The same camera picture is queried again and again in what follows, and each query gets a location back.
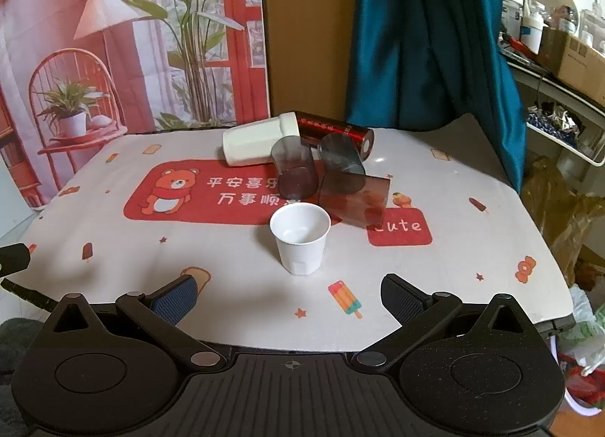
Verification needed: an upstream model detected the brown wooden board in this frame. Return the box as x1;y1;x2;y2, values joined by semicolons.
261;0;361;129

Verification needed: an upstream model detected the white plastic bottle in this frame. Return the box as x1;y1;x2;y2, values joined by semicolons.
520;11;544;56

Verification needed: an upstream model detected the white paper cup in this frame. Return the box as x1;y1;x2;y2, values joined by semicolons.
269;204;332;276

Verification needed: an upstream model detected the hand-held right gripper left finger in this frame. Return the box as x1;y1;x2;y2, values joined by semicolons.
47;276;228;370

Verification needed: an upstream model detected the grey transparent plastic cup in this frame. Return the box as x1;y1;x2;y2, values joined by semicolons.
270;135;317;199
317;134;368;196

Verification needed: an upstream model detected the cream white plastic cup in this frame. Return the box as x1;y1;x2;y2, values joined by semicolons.
222;112;300;167

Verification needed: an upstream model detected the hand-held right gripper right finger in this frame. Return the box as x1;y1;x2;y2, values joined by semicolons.
352;274;537;370

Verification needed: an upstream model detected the green and white plastic bag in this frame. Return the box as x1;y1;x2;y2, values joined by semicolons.
560;285;605;376

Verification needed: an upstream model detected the brown transparent plastic cup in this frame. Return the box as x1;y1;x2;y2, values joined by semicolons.
318;171;392;229

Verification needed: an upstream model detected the dark red metallic tumbler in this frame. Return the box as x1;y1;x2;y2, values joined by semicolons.
294;110;375;160

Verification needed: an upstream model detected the yellow-brown plastic bag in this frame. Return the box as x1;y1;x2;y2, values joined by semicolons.
520;156;605;287

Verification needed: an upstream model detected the teal curtain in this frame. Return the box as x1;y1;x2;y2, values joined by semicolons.
344;0;527;196

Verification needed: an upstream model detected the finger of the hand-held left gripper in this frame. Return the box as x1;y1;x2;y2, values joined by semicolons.
0;243;32;277

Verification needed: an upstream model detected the cardboard box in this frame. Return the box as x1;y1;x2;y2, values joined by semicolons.
539;26;605;107

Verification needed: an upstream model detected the printed wall cloth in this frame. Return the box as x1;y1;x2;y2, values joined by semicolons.
0;0;271;211

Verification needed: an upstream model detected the white shelf rack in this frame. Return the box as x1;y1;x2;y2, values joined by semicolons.
501;47;605;249

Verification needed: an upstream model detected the printed bear table mat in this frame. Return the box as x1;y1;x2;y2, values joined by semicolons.
7;112;575;356

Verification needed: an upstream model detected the dark grey cloth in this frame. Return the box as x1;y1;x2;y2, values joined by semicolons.
0;318;58;388

